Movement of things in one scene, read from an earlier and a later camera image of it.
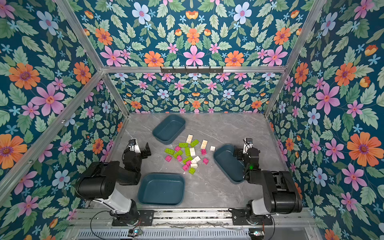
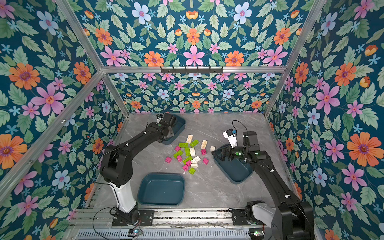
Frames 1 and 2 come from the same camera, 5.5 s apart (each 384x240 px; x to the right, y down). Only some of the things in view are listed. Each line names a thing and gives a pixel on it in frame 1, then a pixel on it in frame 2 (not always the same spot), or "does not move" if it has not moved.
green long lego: (187, 151) does not move
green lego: (183, 145) does not move
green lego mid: (178, 153) does not move
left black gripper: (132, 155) to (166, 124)
